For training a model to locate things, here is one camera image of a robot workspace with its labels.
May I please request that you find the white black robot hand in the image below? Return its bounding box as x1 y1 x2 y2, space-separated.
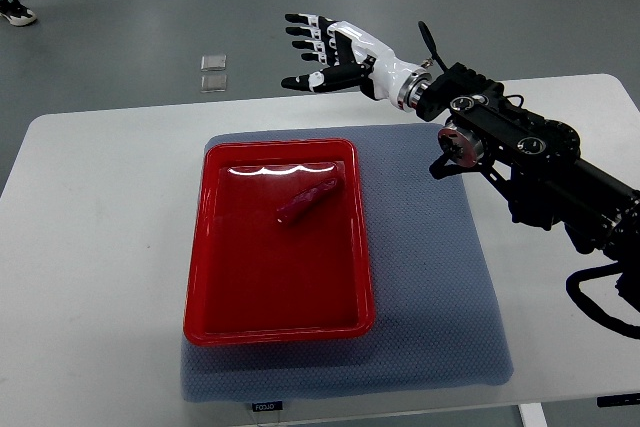
281 13 431 110

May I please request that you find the red pepper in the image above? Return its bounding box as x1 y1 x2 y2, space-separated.
276 177 342 225

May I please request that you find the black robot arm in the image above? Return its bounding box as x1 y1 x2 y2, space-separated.
282 13 639 339

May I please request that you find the red plastic tray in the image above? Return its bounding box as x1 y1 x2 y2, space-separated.
183 138 375 347

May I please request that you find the upper metal floor plate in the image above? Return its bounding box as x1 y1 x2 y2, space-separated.
200 54 227 72

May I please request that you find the grey-blue textured mat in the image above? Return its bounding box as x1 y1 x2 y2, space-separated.
181 124 513 402

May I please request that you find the black white sneaker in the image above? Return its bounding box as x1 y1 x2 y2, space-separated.
0 0 37 27

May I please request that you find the black table label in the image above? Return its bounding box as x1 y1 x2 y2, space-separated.
251 401 283 413

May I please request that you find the white table leg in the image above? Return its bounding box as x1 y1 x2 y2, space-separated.
518 403 548 427

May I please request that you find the black table control panel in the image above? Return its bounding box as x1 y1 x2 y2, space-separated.
596 393 640 408

